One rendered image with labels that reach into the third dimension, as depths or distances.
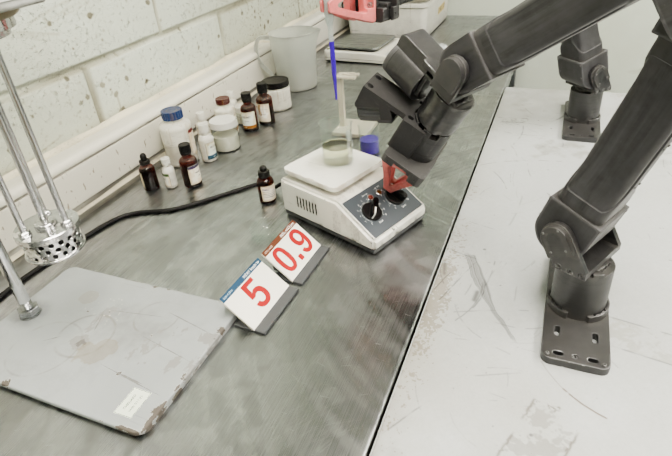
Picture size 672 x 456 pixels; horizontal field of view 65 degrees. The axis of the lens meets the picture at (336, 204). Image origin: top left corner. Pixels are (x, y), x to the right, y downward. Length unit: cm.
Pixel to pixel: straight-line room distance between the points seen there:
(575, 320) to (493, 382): 14
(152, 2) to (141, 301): 69
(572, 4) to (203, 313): 54
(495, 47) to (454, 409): 38
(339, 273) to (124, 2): 70
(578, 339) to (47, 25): 93
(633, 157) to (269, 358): 44
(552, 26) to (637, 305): 36
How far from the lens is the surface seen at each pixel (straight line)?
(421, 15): 186
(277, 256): 75
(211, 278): 78
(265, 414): 60
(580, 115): 120
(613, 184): 59
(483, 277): 75
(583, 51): 113
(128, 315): 75
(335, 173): 81
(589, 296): 67
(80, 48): 109
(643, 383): 66
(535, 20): 58
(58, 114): 105
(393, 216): 80
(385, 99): 71
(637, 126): 56
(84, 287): 83
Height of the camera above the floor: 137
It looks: 31 degrees down
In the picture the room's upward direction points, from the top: 5 degrees counter-clockwise
